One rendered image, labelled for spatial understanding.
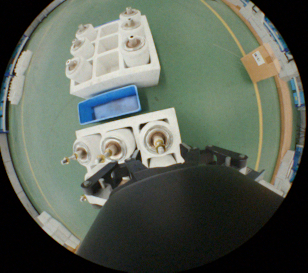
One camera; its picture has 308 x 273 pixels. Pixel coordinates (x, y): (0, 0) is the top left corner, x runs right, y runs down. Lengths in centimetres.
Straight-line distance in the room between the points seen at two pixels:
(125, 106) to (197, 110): 38
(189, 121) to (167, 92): 19
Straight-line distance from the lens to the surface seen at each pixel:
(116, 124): 33
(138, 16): 52
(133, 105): 50
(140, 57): 34
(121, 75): 37
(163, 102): 50
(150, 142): 25
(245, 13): 250
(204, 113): 57
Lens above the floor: 49
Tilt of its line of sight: 90 degrees down
